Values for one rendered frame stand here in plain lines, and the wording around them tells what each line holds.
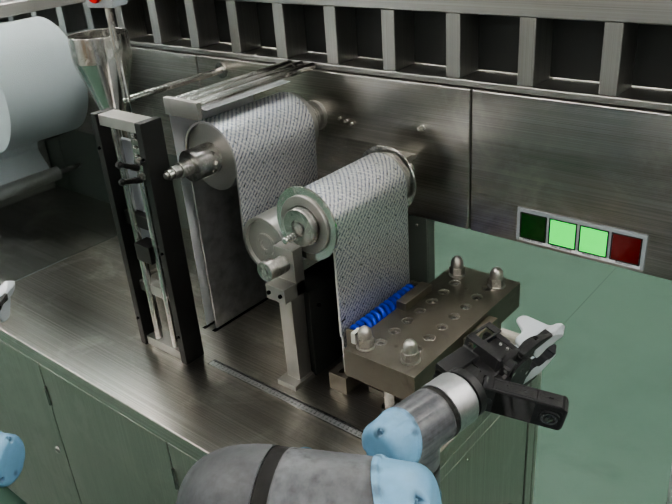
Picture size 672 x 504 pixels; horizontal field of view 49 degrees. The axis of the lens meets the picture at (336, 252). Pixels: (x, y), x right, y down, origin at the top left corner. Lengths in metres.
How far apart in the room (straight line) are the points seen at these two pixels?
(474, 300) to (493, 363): 0.50
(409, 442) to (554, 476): 1.76
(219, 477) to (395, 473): 0.14
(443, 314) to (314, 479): 0.92
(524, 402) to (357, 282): 0.53
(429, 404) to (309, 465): 0.36
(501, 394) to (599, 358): 2.22
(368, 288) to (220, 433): 0.40
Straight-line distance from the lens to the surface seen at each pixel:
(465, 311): 1.50
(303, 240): 1.36
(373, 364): 1.36
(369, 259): 1.45
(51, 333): 1.89
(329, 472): 0.61
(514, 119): 1.44
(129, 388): 1.62
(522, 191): 1.48
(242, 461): 0.63
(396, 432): 0.91
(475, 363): 1.05
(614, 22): 1.34
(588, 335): 3.35
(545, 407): 1.02
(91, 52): 1.84
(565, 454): 2.74
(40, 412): 2.12
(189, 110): 1.47
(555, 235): 1.47
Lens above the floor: 1.82
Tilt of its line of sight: 27 degrees down
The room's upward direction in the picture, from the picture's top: 4 degrees counter-clockwise
